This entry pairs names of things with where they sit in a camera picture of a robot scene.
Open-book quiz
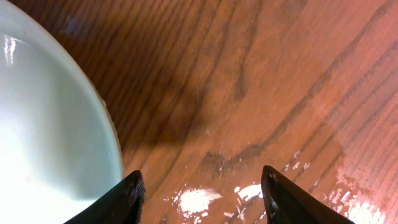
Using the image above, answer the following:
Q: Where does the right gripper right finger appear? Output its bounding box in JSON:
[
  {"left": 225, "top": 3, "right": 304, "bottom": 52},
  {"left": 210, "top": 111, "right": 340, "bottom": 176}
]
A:
[{"left": 261, "top": 166, "right": 353, "bottom": 224}]

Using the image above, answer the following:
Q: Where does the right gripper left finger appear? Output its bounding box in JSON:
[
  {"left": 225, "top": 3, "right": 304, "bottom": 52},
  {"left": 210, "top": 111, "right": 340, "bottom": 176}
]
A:
[{"left": 65, "top": 170, "right": 146, "bottom": 224}]

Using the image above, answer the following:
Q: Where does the light blue plate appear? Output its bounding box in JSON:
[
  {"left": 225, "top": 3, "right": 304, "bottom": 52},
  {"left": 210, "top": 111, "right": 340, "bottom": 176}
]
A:
[{"left": 1, "top": 1, "right": 124, "bottom": 223}]

